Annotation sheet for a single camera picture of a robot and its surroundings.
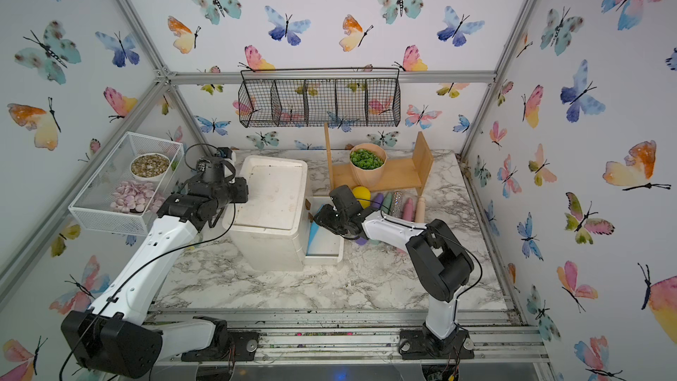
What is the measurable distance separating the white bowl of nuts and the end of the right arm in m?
0.45

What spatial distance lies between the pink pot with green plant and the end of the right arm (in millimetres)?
177

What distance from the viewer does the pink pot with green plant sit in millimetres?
928

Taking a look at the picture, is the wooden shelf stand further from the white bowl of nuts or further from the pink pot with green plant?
the white bowl of nuts

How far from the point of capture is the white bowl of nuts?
710mm

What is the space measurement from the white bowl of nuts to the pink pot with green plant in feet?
1.84

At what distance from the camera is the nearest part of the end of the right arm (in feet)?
2.24

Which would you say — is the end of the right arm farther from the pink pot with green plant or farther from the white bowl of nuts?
the white bowl of nuts

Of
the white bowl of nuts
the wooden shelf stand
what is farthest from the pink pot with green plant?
the white bowl of nuts
